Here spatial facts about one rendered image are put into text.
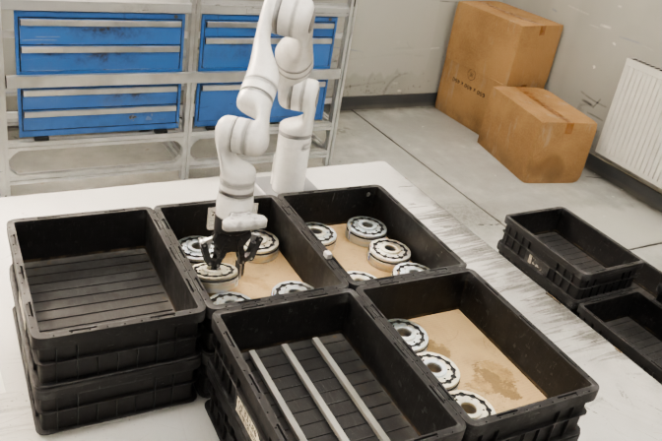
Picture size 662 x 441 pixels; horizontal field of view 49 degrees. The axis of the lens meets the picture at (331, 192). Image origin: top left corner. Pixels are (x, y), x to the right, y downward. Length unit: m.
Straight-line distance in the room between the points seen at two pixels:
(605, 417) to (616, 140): 3.17
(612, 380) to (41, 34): 2.54
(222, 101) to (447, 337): 2.32
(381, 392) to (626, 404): 0.64
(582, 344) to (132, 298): 1.09
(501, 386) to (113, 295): 0.79
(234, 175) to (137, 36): 2.05
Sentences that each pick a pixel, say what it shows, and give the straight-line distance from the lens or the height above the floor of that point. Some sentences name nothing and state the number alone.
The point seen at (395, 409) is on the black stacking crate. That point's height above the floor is 0.83.
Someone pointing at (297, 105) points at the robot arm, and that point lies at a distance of 1.94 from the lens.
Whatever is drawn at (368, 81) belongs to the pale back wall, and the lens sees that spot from 5.10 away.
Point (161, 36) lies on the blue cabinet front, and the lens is 3.44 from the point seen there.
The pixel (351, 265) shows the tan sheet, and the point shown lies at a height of 0.83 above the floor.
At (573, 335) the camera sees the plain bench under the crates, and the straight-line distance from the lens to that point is 1.96.
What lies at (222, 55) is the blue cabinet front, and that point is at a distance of 3.57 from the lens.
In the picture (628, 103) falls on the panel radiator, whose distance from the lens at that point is 4.70.
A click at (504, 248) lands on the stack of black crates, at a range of 2.71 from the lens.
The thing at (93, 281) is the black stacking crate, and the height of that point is 0.83.
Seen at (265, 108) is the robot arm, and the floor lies 1.24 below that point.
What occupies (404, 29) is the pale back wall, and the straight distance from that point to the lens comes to 5.12.
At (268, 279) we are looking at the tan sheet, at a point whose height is 0.83.
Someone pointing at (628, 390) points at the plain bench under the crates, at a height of 0.70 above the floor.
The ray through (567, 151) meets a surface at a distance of 4.59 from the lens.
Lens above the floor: 1.75
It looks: 27 degrees down
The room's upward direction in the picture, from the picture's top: 10 degrees clockwise
